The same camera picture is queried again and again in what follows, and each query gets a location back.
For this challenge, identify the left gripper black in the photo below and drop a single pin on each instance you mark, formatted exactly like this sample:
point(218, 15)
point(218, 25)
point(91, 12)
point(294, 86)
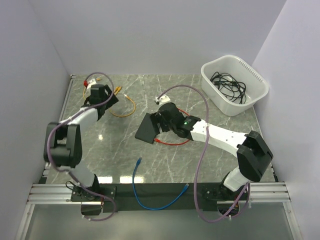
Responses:
point(112, 101)

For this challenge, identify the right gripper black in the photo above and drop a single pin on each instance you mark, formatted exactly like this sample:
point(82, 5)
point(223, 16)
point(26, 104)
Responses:
point(160, 118)

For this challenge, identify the black network switch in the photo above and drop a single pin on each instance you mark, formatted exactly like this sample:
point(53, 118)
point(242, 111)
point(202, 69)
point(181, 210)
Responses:
point(148, 129)

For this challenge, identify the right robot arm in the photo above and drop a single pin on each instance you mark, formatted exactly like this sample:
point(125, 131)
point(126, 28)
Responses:
point(252, 152)

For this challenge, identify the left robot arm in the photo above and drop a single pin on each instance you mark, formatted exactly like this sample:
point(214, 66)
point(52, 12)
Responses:
point(63, 141)

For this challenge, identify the white plastic basin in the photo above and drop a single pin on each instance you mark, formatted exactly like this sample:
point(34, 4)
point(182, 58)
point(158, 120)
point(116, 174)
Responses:
point(232, 84)

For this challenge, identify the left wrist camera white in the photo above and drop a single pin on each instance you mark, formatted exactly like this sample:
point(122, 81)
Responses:
point(89, 83)

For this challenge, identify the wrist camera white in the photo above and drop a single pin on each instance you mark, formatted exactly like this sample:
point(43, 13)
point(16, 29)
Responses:
point(164, 99)
point(89, 83)

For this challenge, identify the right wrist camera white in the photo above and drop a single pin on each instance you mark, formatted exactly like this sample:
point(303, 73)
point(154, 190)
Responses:
point(164, 99)

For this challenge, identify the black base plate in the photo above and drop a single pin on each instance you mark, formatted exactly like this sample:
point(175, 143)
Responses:
point(211, 197)

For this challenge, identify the aluminium rail frame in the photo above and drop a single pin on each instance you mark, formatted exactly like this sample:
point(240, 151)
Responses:
point(41, 194)

